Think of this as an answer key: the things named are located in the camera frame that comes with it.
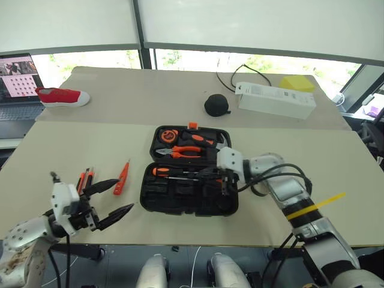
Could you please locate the small purple item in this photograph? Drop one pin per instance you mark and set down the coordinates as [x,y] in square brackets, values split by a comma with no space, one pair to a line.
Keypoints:
[374,111]

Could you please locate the orange tester pen screwdriver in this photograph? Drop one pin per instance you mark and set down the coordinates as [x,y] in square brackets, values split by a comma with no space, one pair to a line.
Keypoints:
[121,178]

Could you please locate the orange black utility knife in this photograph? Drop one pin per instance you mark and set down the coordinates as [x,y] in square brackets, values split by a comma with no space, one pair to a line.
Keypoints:
[80,181]

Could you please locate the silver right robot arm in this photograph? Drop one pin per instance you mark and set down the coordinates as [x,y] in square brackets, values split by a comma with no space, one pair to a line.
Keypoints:
[294,189]

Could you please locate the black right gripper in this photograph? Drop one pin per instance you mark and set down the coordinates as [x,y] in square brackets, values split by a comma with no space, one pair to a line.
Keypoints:
[231,183]

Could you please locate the black plastic tool case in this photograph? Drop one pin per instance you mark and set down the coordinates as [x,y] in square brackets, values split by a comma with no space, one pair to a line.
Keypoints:
[168,198]

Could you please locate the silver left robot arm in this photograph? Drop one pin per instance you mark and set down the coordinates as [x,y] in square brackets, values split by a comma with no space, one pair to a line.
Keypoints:
[21,237]

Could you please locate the black table frame bar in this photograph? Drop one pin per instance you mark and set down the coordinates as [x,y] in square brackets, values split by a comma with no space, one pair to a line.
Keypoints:
[81,250]

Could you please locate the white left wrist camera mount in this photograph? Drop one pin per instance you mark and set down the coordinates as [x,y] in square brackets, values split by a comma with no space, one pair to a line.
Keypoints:
[61,198]

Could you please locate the grey laptop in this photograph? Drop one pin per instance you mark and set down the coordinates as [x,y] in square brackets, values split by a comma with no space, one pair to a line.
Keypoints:
[18,90]

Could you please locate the yellow box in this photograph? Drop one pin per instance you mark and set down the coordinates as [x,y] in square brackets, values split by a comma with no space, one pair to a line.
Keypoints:
[298,82]

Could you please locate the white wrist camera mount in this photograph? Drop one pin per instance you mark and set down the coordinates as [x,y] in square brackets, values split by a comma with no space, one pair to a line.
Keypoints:
[61,198]
[229,159]

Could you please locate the long white cardboard box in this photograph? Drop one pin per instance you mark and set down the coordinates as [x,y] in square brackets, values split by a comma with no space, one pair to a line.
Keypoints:
[274,100]

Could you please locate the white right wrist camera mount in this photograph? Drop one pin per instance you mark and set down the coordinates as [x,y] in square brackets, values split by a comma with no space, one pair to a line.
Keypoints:
[229,159]

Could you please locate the dark window frame post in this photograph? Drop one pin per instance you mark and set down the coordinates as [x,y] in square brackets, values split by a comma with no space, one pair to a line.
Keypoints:
[146,58]

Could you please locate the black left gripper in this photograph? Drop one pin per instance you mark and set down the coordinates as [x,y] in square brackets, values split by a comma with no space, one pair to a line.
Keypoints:
[85,219]

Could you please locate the black office chair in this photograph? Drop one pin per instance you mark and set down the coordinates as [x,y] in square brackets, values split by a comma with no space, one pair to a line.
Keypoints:
[373,135]

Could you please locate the orange black tape measure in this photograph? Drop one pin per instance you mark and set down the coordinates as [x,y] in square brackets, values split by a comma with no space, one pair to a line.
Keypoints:
[169,135]

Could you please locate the black round pouch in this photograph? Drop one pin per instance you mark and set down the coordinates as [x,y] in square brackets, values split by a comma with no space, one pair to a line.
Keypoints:
[215,104]

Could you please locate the wide white roller blind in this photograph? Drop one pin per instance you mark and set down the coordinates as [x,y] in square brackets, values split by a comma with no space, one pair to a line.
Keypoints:
[255,24]

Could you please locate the yellow tape strip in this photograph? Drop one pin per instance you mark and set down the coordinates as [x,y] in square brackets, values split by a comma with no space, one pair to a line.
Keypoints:
[327,201]

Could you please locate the red canvas shoe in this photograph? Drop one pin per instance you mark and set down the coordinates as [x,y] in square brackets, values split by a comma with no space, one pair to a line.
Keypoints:
[61,96]

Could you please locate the silver rounded robot leg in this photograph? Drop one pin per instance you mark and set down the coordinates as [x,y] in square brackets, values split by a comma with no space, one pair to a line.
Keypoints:
[226,270]
[153,271]

